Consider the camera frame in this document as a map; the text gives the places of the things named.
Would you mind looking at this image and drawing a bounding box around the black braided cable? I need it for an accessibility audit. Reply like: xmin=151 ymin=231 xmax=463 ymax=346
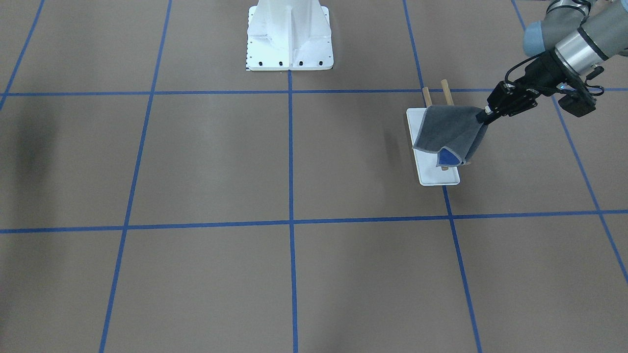
xmin=504 ymin=51 xmax=605 ymax=99

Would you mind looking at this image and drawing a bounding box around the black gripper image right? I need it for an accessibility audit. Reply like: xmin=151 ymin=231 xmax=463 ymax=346
xmin=475 ymin=51 xmax=582 ymax=124

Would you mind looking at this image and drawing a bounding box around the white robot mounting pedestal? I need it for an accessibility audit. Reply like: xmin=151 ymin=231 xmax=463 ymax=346
xmin=245 ymin=0 xmax=334 ymax=71

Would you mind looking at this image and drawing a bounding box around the grey blue microfibre towel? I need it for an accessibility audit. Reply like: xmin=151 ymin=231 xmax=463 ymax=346
xmin=413 ymin=105 xmax=488 ymax=168

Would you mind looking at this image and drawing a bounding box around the white towel rack base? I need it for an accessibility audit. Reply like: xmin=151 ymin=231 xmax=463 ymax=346
xmin=406 ymin=108 xmax=461 ymax=187

